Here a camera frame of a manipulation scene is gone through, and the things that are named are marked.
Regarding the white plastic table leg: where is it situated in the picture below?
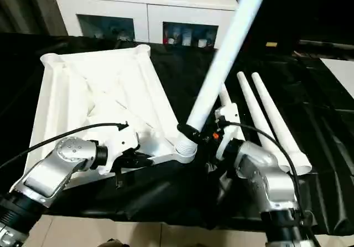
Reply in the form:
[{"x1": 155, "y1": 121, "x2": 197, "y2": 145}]
[
  {"x1": 174, "y1": 0, "x2": 272, "y2": 159},
  {"x1": 237, "y1": 71, "x2": 290, "y2": 173},
  {"x1": 251, "y1": 72, "x2": 312, "y2": 176},
  {"x1": 220, "y1": 83, "x2": 235, "y2": 108}
]

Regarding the white plastic table top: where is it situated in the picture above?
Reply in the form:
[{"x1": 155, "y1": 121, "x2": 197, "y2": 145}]
[{"x1": 23, "y1": 44, "x2": 199, "y2": 192}]

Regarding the black mat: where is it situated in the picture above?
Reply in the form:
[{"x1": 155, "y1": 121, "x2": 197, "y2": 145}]
[{"x1": 0, "y1": 32, "x2": 354, "y2": 236}]

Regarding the white board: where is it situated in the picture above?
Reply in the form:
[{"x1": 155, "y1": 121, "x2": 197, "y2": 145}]
[{"x1": 319, "y1": 58, "x2": 354, "y2": 100}]

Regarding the black bar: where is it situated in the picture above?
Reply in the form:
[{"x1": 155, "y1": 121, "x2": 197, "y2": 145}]
[{"x1": 298, "y1": 38, "x2": 354, "y2": 53}]

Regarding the white cabinet with glass doors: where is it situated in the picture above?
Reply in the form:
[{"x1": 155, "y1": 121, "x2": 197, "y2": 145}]
[{"x1": 53, "y1": 0, "x2": 240, "y2": 49}]

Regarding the grey curtain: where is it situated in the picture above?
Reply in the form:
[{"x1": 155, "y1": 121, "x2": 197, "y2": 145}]
[{"x1": 0, "y1": 0, "x2": 69, "y2": 37}]

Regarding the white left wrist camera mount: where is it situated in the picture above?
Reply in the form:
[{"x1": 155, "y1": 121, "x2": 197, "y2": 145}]
[{"x1": 96, "y1": 125, "x2": 140, "y2": 176}]

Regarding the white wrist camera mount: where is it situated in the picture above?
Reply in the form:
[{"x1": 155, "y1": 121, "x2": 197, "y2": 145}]
[
  {"x1": 96, "y1": 125, "x2": 140, "y2": 176},
  {"x1": 214, "y1": 102, "x2": 240, "y2": 159}
]

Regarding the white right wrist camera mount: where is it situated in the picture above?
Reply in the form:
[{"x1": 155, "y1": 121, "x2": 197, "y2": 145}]
[{"x1": 214, "y1": 102, "x2": 240, "y2": 159}]

